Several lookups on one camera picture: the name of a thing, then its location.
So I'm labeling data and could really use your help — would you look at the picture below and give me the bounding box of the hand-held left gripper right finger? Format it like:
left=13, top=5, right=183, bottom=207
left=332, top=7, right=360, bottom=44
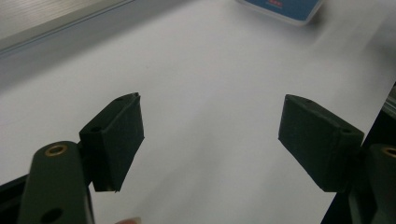
left=277, top=93, right=365, bottom=194

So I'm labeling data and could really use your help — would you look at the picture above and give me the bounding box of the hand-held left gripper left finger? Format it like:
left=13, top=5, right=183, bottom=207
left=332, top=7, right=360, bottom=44
left=78, top=91, right=146, bottom=193

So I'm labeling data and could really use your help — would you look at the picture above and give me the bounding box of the blue and white box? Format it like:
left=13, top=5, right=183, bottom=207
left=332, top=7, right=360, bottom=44
left=235, top=0, right=325, bottom=26

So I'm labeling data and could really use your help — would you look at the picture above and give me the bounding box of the grey metal frame rail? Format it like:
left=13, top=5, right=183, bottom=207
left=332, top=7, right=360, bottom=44
left=0, top=0, right=138, bottom=58

